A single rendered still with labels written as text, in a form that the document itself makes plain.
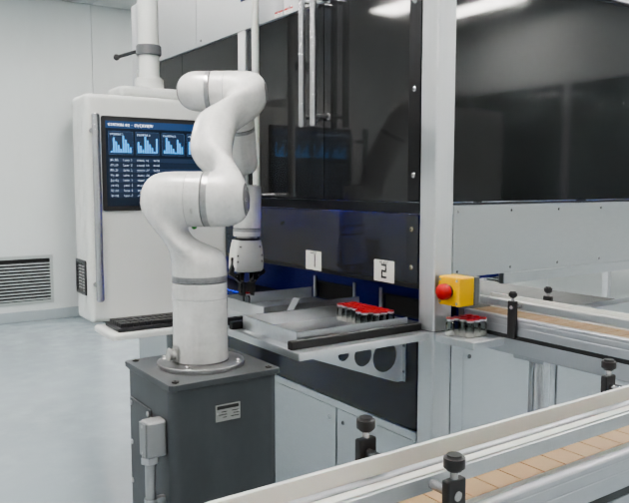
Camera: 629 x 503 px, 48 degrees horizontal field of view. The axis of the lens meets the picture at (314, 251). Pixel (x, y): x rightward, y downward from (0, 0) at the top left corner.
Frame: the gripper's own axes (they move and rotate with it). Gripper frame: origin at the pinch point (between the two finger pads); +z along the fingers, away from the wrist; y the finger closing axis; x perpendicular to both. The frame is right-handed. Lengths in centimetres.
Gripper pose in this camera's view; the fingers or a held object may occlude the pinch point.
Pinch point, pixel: (246, 288)
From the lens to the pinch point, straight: 218.8
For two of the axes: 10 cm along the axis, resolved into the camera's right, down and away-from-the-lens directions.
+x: 5.7, 0.7, -8.2
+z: -0.2, 10.0, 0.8
